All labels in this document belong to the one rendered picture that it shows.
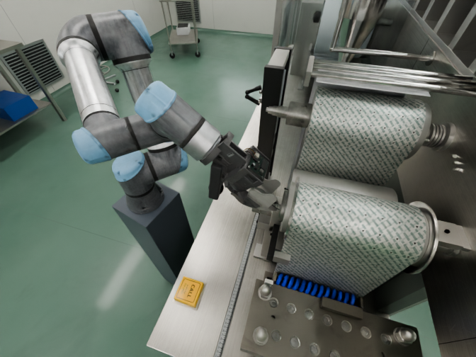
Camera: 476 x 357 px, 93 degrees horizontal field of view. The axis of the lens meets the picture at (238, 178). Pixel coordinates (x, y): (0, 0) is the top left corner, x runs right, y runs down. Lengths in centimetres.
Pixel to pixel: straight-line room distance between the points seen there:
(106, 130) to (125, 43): 36
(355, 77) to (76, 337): 194
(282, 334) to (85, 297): 157
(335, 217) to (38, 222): 241
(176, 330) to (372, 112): 77
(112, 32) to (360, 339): 101
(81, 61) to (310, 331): 85
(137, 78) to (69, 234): 174
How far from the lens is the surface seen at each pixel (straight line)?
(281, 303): 67
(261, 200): 50
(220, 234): 88
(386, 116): 62
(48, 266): 227
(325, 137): 60
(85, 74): 67
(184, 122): 42
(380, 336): 73
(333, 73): 60
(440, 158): 73
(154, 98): 43
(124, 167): 87
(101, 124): 54
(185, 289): 80
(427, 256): 54
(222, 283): 81
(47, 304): 213
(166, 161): 87
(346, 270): 61
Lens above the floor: 167
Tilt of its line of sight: 48 degrees down
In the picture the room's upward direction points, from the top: straight up
